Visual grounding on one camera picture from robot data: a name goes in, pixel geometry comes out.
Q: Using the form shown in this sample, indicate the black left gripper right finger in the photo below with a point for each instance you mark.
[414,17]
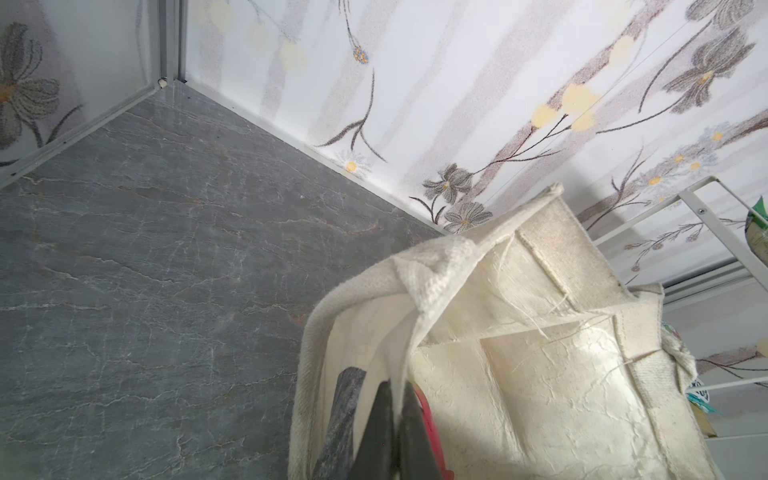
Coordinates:
[417,438]

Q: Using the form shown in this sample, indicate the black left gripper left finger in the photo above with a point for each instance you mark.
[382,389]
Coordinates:
[376,455]

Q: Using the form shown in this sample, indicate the cream canvas tote bag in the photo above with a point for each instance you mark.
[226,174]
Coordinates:
[536,361]

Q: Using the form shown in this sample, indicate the green candy bag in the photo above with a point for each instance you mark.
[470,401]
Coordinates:
[756,230]

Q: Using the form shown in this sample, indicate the teal Fox's candy bag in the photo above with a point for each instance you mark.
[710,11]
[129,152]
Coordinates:
[699,398]

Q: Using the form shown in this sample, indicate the white wooden two-tier shelf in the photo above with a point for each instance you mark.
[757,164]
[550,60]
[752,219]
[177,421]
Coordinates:
[715,290]

